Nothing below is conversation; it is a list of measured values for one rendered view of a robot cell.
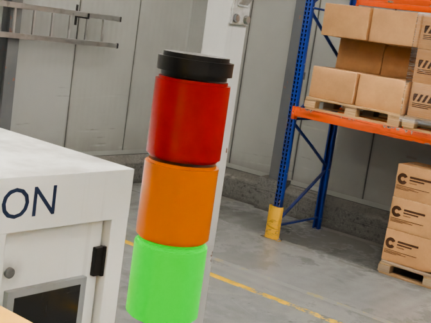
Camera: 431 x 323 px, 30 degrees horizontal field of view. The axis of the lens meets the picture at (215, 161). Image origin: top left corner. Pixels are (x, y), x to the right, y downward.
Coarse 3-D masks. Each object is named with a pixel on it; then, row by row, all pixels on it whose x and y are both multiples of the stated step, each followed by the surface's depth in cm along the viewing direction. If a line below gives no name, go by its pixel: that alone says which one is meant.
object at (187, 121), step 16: (160, 80) 51; (176, 80) 50; (192, 80) 50; (160, 96) 51; (176, 96) 50; (192, 96) 50; (208, 96) 50; (224, 96) 51; (160, 112) 51; (176, 112) 50; (192, 112) 50; (208, 112) 50; (224, 112) 52; (160, 128) 51; (176, 128) 50; (192, 128) 50; (208, 128) 51; (160, 144) 51; (176, 144) 50; (192, 144) 50; (208, 144) 51; (176, 160) 51; (192, 160) 51; (208, 160) 51
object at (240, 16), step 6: (234, 0) 300; (240, 0) 301; (246, 0) 301; (252, 0) 304; (234, 6) 300; (240, 6) 303; (246, 6) 305; (234, 12) 301; (240, 12) 304; (246, 12) 307; (234, 18) 301; (240, 18) 304; (246, 18) 305; (240, 24) 305; (246, 24) 308
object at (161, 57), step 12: (168, 60) 50; (180, 60) 50; (192, 60) 49; (204, 60) 50; (216, 60) 50; (228, 60) 51; (168, 72) 51; (180, 72) 50; (192, 72) 50; (204, 72) 50; (216, 72) 50; (228, 72) 51
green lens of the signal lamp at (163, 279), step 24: (144, 240) 53; (144, 264) 52; (168, 264) 52; (192, 264) 52; (144, 288) 52; (168, 288) 52; (192, 288) 53; (144, 312) 52; (168, 312) 52; (192, 312) 53
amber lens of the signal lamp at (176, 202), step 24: (144, 168) 52; (168, 168) 51; (192, 168) 51; (216, 168) 53; (144, 192) 52; (168, 192) 51; (192, 192) 51; (144, 216) 52; (168, 216) 51; (192, 216) 51; (168, 240) 51; (192, 240) 52
